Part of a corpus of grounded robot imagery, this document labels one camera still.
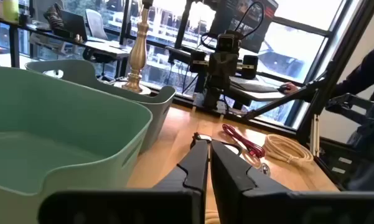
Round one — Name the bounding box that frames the large white cable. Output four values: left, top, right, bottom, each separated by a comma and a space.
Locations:
204, 208, 221, 224

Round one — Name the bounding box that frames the brass turned lamp stand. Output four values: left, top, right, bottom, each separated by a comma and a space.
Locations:
121, 0, 155, 93

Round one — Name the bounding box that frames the black keyboard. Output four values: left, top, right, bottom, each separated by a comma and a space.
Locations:
236, 81, 279, 93

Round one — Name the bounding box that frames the dark office desk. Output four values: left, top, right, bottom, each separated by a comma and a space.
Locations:
0, 17, 132, 78

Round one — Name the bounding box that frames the black diagonal frame brace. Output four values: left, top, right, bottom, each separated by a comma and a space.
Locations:
244, 77, 327, 121

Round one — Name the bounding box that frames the black chair armrest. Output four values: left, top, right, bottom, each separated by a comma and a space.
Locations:
325, 92, 374, 118

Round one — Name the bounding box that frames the white round tabletop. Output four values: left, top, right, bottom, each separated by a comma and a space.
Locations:
113, 80, 152, 96

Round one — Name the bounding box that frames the person's hand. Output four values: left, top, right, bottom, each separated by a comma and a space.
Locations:
279, 81, 299, 95

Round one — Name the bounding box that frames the cream coiled cable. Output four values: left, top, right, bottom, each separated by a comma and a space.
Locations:
262, 133, 314, 167

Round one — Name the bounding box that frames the black looped camera cable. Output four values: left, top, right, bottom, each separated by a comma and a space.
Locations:
200, 1, 266, 52

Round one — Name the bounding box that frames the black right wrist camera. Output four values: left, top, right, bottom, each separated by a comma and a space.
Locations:
216, 30, 242, 54

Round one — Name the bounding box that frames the dull grey-teal plastic bin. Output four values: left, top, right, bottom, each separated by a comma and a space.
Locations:
24, 58, 177, 154

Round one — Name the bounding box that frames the black USB cable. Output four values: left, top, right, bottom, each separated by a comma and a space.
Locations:
190, 132, 244, 156

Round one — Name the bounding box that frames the thin pale cable with plug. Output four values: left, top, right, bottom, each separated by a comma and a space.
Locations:
241, 148, 272, 178

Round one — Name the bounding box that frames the black computer monitor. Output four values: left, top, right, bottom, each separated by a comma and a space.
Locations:
208, 0, 279, 54

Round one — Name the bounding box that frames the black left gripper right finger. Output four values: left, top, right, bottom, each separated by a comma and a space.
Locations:
210, 139, 374, 224

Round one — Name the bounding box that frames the person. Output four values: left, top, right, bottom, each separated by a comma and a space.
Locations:
331, 40, 374, 191

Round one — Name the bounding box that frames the white office desk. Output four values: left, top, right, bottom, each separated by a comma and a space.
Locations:
227, 76, 289, 103

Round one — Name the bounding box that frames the grey office chair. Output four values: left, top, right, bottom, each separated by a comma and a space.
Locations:
82, 8, 118, 82

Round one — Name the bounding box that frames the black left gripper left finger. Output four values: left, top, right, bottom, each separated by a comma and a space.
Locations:
37, 139, 210, 224

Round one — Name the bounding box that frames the red black braided cable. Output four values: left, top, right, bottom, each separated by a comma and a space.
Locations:
221, 123, 266, 159

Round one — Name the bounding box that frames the silver corner bracket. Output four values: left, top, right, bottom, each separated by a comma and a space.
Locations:
309, 114, 320, 158

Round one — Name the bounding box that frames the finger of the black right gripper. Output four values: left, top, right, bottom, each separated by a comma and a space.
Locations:
208, 52, 225, 91
223, 52, 239, 91

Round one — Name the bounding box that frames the black table edge rail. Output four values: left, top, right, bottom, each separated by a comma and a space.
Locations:
298, 132, 355, 191

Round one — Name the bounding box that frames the black laptop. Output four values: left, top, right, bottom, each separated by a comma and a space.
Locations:
59, 9, 106, 43

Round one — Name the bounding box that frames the bright teal plastic bin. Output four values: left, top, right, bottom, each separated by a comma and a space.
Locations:
0, 65, 153, 224

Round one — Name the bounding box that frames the black computer mouse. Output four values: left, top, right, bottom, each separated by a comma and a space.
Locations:
276, 83, 292, 95

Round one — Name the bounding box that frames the black aluminium frame post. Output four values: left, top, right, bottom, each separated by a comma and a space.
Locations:
295, 0, 374, 147

